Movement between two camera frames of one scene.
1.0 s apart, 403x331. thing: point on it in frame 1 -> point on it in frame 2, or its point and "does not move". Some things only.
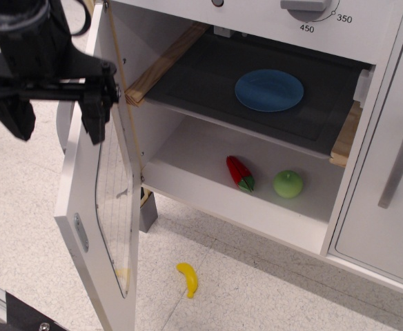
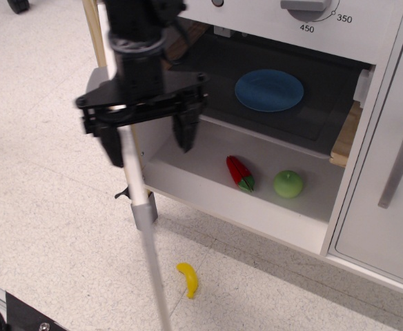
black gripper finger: x=16 y=114 -> x=112 y=143
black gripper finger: x=94 y=114 -> x=185 y=127
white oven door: x=100 y=224 -> x=151 y=254
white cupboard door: x=388 y=241 does not move
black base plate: x=21 y=316 does not move
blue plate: x=268 y=90 does not move
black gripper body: x=43 y=64 -> x=141 y=91
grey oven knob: x=306 y=10 does not move
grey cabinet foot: x=148 y=214 does not move
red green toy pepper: x=242 y=176 does not move
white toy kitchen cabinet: x=300 y=119 does not move
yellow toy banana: x=191 y=278 does not move
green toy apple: x=288 y=184 does not move
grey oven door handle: x=63 y=116 -> x=141 y=213
